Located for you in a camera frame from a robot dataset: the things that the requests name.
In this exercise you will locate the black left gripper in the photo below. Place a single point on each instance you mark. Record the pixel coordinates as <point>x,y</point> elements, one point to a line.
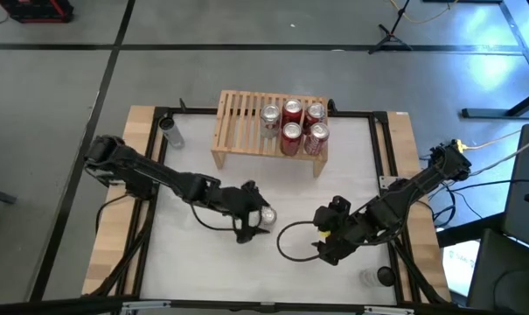
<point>238,201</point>

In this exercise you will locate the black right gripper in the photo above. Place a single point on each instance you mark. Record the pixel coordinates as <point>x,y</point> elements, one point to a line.
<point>351,229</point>

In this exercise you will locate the silver Diet Coke can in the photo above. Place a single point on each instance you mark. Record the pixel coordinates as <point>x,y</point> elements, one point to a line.
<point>269,122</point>
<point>268,216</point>

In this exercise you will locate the red Coke Zero can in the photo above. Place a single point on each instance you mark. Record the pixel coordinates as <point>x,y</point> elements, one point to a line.
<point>314,113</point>
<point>290,140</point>

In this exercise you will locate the red Coca-Cola can white script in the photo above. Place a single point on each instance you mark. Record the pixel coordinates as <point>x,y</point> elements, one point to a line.
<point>316,140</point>

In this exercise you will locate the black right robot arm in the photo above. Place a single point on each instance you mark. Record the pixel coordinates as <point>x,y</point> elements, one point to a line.
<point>412,188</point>

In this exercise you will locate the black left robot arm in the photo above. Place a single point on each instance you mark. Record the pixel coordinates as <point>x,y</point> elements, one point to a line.
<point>159,175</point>

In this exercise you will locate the wooden slatted shelf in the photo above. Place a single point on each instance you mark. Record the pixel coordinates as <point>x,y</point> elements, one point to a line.
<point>240,127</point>

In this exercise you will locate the yellow tape tag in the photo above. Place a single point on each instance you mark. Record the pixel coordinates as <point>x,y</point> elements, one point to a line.
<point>324,234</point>

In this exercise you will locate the light wood table plank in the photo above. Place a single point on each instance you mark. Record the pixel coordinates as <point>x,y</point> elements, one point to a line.
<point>404,131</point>
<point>115,245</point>

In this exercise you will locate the white paper sheet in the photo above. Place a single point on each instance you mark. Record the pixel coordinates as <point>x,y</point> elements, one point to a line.
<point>461,267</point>

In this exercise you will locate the yellow plug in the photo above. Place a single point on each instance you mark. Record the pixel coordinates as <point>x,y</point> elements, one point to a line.
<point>461,146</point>

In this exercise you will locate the dark grey monitor back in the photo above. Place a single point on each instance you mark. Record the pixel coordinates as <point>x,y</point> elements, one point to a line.
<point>526,197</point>

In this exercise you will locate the black tripod stand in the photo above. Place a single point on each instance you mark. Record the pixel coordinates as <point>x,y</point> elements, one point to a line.
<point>391,37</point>

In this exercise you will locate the black and red crate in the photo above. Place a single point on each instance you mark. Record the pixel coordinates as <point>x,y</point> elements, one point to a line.
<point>36,11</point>

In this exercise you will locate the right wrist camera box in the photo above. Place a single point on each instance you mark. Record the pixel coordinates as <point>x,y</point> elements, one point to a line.
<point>340,205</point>

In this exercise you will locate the metal bracket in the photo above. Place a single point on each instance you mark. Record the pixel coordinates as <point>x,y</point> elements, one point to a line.
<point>387,182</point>

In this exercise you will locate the black aluminium rig frame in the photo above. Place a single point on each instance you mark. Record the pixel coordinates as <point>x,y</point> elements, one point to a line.
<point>246,307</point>

